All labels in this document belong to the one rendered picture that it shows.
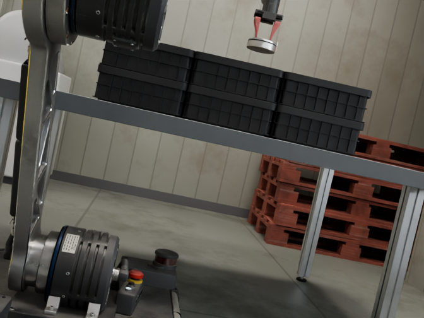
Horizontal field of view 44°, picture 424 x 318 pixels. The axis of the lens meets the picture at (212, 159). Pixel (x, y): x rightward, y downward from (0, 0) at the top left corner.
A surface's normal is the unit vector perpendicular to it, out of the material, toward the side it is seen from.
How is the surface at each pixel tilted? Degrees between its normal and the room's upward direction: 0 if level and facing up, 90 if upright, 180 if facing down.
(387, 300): 90
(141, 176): 90
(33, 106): 115
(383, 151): 90
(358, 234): 90
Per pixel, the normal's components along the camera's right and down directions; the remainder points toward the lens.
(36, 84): 0.01, 0.49
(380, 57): 0.11, 0.08
